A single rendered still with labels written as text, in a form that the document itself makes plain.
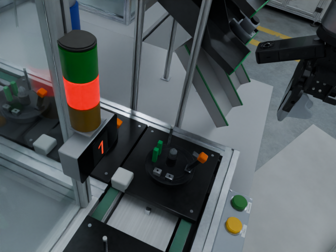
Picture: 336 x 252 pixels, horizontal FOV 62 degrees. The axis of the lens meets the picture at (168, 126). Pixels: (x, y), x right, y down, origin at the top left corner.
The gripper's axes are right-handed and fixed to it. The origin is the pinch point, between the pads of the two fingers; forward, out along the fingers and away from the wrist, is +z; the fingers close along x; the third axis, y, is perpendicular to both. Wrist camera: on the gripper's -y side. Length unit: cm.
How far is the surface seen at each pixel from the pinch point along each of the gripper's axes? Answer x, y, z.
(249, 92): 58, -4, 37
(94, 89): -24.6, -29.3, -11.4
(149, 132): 3.9, -30.2, 26.2
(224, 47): 23.4, -17.5, 1.6
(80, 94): -26.2, -30.5, -11.1
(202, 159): -6.1, -11.8, 16.4
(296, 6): 400, 28, 106
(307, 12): 396, 45, 109
